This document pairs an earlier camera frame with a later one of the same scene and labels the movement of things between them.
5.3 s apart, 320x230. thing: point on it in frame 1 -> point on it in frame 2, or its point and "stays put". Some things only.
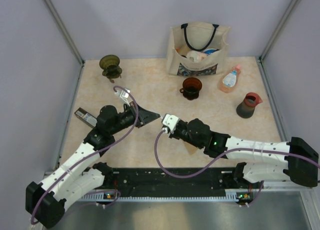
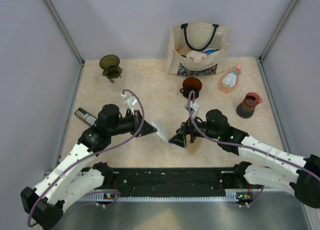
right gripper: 174,134 -> 179,139
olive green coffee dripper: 110,63 stays put
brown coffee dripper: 191,87 stays put
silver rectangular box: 86,117 stays put
